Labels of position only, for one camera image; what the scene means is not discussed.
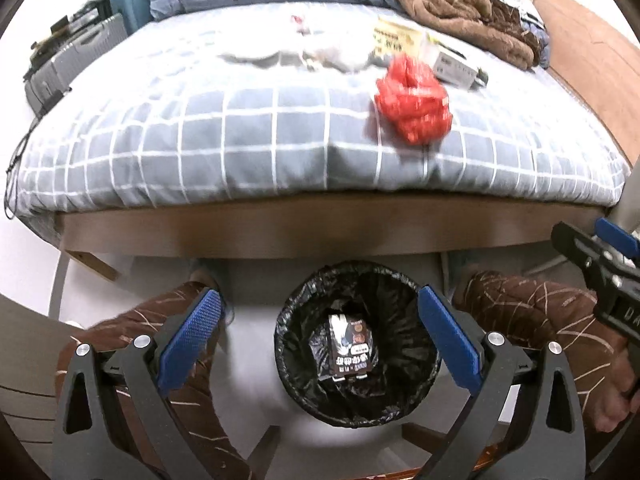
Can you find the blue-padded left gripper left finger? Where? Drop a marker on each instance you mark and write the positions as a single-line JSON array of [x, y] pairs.
[[92, 439]]

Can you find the grey hard suitcase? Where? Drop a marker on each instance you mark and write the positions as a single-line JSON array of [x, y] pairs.
[[47, 84]]

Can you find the yellow yogurt cup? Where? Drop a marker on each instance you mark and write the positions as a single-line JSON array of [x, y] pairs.
[[392, 38]]

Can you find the white printed paper leaflet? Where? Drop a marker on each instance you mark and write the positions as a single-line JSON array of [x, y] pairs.
[[454, 69]]

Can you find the wooden headboard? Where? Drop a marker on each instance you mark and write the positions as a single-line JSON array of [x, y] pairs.
[[598, 62]]

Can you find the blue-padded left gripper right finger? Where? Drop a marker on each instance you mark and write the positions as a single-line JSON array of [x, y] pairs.
[[522, 419]]

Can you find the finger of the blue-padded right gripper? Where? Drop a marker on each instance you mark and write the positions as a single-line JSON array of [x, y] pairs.
[[616, 237], [580, 249]]

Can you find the white drawstring pouch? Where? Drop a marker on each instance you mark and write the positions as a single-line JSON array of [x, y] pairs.
[[345, 59]]

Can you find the yellow white snack wrapper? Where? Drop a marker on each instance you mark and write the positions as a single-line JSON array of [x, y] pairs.
[[482, 77]]

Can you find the clutter on suitcases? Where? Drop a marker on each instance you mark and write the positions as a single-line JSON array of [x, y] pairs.
[[67, 28]]

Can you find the grey checked bed mattress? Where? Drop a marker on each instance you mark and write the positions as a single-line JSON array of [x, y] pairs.
[[163, 120]]

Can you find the brown cardboard box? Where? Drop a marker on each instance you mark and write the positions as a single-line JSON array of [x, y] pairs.
[[351, 348]]

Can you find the wooden bed frame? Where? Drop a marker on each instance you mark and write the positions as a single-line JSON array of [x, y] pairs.
[[347, 225]]

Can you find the patterned pillow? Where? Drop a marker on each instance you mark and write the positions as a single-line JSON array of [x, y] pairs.
[[521, 20]]

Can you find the teal suitcase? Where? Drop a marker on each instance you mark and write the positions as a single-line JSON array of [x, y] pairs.
[[135, 13]]

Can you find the black lined trash bin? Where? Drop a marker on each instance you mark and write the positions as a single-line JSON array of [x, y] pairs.
[[405, 359]]

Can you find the person right hand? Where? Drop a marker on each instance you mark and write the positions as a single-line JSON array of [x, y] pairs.
[[611, 402]]

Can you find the clear plastic bag red print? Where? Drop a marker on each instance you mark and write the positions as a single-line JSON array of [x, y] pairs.
[[301, 25]]

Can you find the brown fleece blanket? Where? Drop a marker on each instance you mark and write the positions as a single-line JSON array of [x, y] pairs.
[[467, 21]]

